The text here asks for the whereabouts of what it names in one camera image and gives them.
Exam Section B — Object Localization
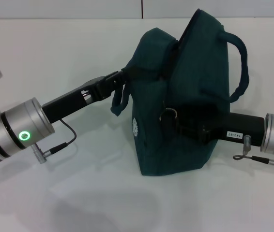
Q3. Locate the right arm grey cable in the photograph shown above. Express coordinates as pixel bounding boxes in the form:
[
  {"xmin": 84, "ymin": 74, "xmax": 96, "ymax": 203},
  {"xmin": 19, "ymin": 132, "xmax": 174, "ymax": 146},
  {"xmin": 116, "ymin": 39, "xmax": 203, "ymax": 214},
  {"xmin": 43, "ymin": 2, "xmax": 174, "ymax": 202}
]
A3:
[{"xmin": 233, "ymin": 134, "xmax": 274, "ymax": 162}]

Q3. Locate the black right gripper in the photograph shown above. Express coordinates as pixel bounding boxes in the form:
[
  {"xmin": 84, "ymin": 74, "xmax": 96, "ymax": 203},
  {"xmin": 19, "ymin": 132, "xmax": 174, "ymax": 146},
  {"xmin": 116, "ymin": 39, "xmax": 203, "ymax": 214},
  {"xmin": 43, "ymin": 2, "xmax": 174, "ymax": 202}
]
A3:
[{"xmin": 159, "ymin": 110, "xmax": 266, "ymax": 147}]

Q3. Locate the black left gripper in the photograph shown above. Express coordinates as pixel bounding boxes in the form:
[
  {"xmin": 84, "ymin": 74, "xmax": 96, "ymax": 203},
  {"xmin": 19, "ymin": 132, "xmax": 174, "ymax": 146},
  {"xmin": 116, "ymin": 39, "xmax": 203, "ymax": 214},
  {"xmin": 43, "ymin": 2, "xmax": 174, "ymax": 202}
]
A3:
[{"xmin": 41, "ymin": 69, "xmax": 139, "ymax": 124}]

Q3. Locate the dark teal fabric bag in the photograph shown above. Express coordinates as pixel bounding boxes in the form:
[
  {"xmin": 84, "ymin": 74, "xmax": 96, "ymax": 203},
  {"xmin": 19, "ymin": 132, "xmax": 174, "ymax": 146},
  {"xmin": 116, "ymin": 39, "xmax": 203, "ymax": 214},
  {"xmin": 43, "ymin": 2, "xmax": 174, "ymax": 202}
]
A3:
[{"xmin": 110, "ymin": 9, "xmax": 250, "ymax": 177}]

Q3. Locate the left arm grey cable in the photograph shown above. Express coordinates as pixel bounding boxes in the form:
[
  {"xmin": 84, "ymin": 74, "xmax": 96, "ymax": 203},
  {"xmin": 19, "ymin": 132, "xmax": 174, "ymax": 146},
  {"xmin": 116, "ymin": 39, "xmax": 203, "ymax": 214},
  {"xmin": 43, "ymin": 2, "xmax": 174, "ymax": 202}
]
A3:
[{"xmin": 42, "ymin": 119, "xmax": 77, "ymax": 157}]

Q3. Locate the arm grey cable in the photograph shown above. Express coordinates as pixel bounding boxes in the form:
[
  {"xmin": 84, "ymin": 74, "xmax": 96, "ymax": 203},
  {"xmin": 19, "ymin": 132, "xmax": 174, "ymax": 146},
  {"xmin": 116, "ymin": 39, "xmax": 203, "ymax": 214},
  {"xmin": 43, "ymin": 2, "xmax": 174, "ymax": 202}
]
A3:
[
  {"xmin": 233, "ymin": 134, "xmax": 274, "ymax": 162},
  {"xmin": 42, "ymin": 119, "xmax": 77, "ymax": 157}
]

